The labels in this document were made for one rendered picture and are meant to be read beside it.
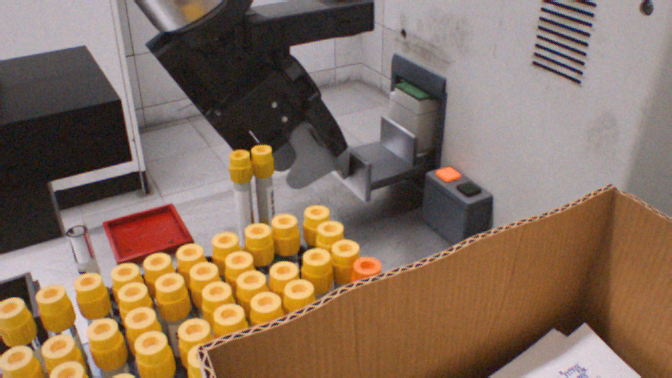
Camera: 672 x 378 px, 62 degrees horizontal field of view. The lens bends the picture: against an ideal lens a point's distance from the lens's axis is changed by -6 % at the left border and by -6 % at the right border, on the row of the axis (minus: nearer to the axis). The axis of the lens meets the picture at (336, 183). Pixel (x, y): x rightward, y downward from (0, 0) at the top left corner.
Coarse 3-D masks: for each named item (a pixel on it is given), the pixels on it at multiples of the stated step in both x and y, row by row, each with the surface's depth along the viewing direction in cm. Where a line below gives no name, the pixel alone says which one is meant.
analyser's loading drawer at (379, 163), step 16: (384, 128) 57; (400, 128) 55; (368, 144) 59; (384, 144) 58; (400, 144) 56; (416, 144) 54; (352, 160) 53; (368, 160) 56; (384, 160) 56; (400, 160) 56; (416, 160) 55; (432, 160) 56; (336, 176) 57; (352, 176) 54; (368, 176) 52; (384, 176) 53; (400, 176) 54; (416, 176) 56; (368, 192) 53
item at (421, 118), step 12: (396, 96) 55; (408, 96) 53; (396, 108) 56; (408, 108) 54; (420, 108) 53; (432, 108) 53; (396, 120) 56; (408, 120) 54; (420, 120) 53; (432, 120) 54; (420, 132) 54; (432, 132) 55; (420, 144) 55; (432, 144) 55
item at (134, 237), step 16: (160, 208) 55; (112, 224) 53; (128, 224) 53; (144, 224) 53; (160, 224) 53; (176, 224) 53; (112, 240) 50; (128, 240) 51; (144, 240) 51; (160, 240) 51; (176, 240) 51; (192, 240) 50; (128, 256) 48; (144, 256) 49
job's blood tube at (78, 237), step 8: (72, 232) 35; (80, 232) 36; (72, 240) 35; (80, 240) 35; (88, 240) 35; (72, 248) 35; (80, 248) 35; (88, 248) 35; (80, 256) 35; (88, 256) 36; (80, 264) 36; (88, 264) 36; (96, 264) 36; (80, 272) 36; (88, 272) 36; (96, 272) 36; (112, 312) 39
